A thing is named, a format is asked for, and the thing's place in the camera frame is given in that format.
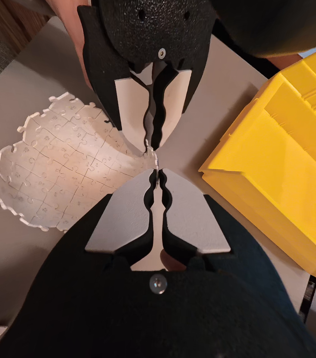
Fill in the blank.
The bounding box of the yellow plastic bin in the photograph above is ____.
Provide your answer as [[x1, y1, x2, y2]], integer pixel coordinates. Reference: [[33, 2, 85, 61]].
[[198, 45, 316, 288]]

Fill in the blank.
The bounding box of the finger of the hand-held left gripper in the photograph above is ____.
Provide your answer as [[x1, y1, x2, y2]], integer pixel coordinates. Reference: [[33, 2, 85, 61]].
[[115, 78, 150, 156], [150, 66, 194, 150]]

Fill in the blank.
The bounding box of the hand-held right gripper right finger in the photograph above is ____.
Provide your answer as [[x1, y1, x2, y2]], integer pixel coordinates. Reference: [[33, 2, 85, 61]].
[[159, 169, 231, 266]]

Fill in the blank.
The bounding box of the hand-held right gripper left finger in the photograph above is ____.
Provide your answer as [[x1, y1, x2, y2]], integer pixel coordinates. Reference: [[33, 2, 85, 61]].
[[85, 168, 155, 263]]

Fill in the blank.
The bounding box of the partly built puzzle ball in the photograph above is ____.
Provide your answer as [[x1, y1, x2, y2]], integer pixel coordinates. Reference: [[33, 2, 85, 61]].
[[0, 92, 159, 233]]

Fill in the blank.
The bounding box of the person's left forearm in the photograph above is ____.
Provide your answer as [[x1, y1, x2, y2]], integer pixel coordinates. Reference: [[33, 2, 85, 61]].
[[46, 0, 98, 90]]

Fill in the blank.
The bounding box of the person's right hand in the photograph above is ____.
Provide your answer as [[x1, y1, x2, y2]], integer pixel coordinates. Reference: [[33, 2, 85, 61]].
[[160, 250, 187, 271]]

